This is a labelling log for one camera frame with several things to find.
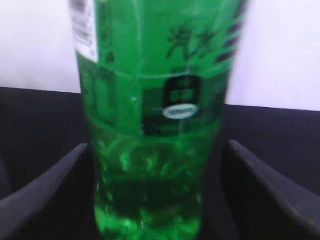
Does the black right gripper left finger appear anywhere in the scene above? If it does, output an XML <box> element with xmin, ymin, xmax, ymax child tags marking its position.
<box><xmin>0</xmin><ymin>143</ymin><xmax>88</xmax><ymax>240</ymax></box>

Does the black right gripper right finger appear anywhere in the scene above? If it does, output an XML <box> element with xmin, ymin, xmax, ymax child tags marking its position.
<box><xmin>226</xmin><ymin>140</ymin><xmax>320</xmax><ymax>240</ymax></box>

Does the green plastic soda bottle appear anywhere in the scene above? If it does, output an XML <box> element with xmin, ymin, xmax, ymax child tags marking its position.
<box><xmin>67</xmin><ymin>0</ymin><xmax>249</xmax><ymax>240</ymax></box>

